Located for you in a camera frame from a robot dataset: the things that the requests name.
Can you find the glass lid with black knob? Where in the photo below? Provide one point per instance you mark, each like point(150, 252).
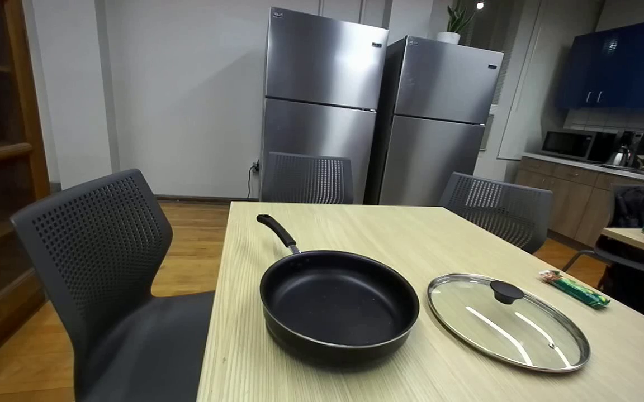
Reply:
point(485, 327)

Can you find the light wood side table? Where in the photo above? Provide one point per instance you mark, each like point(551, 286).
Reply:
point(637, 241)

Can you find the steel kettle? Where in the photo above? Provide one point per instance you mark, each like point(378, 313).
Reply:
point(621, 159)

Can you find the shorter stainless steel refrigerator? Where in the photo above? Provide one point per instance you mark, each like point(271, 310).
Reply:
point(442, 112)

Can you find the black nonstick frying pan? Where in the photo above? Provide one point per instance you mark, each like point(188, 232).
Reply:
point(336, 305)

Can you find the brown wooden bookshelf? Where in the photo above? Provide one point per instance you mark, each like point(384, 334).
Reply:
point(1, 186)

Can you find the grey office chair back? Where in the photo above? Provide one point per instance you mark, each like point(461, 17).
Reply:
point(306, 180)

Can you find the blue wall cabinet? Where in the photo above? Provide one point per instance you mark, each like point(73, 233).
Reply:
point(626, 69)

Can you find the wooden kitchen counter cabinet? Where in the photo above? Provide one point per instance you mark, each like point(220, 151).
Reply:
point(568, 198)

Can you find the black microwave oven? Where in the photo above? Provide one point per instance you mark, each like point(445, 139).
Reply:
point(570, 145)

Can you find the dark grey mesh office chair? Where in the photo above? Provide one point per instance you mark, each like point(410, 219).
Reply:
point(99, 253)
point(509, 213)

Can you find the black backpack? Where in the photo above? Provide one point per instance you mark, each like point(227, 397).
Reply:
point(637, 204)

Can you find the tall stainless steel refrigerator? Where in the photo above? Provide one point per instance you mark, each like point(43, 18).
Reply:
point(322, 69)

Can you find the green snack packet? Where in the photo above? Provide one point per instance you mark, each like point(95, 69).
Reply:
point(577, 291)

